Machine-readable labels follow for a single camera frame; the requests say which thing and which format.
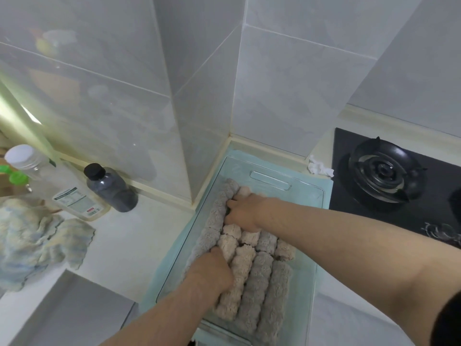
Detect person's right forearm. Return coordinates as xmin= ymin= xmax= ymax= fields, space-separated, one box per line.
xmin=257 ymin=198 xmax=461 ymax=346

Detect dark bottle black cap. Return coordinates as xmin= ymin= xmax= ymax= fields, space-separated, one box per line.
xmin=83 ymin=163 xmax=139 ymax=213

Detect white paper wad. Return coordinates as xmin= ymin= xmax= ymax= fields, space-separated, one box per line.
xmin=307 ymin=154 xmax=335 ymax=178

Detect person's left hand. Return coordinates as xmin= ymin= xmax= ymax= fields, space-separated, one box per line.
xmin=185 ymin=247 xmax=235 ymax=296

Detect black gas stove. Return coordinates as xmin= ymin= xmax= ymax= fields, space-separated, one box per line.
xmin=328 ymin=127 xmax=461 ymax=249

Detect clear plastic tray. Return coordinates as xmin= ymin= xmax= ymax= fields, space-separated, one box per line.
xmin=155 ymin=156 xmax=325 ymax=346

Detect clear plastic storage bin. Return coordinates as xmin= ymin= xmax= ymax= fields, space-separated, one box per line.
xmin=138 ymin=149 xmax=334 ymax=346

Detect person's right hand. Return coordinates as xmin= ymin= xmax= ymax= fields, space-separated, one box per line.
xmin=225 ymin=193 xmax=274 ymax=234

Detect clear bottle white cap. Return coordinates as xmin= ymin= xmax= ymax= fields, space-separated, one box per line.
xmin=4 ymin=144 xmax=111 ymax=222

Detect white stove cabinet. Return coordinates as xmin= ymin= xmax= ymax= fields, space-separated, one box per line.
xmin=0 ymin=270 xmax=139 ymax=346

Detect person's black sleeve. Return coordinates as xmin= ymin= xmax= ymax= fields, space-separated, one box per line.
xmin=430 ymin=290 xmax=461 ymax=346

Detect green capped clear bottle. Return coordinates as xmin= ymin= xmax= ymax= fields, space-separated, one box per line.
xmin=0 ymin=164 xmax=29 ymax=188

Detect person's left forearm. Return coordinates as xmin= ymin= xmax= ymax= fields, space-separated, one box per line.
xmin=100 ymin=273 xmax=224 ymax=346

